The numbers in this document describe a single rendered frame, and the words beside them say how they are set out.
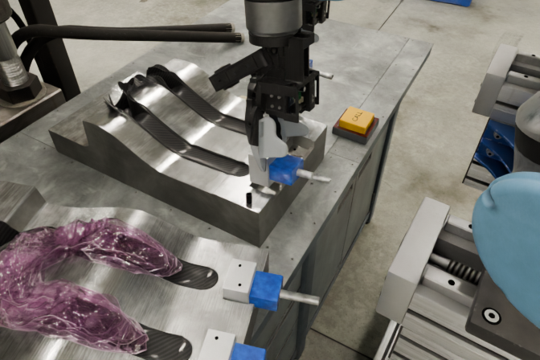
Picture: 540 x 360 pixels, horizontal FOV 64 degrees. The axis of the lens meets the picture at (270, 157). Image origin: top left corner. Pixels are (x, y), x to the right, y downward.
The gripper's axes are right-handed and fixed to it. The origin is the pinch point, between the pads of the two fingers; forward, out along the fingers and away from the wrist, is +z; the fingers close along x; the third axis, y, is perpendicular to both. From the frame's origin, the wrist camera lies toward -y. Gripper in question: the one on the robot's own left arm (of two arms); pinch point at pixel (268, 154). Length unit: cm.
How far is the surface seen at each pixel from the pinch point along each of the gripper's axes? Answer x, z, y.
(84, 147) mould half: -6.4, 4.6, -38.0
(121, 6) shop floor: 197, 34, -250
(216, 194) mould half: -6.6, 5.7, -6.4
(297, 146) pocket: 13.7, 6.2, -1.9
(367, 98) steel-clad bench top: 45.8, 8.5, 1.0
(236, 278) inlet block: -17.4, 9.5, 4.3
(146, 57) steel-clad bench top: 34, 2, -59
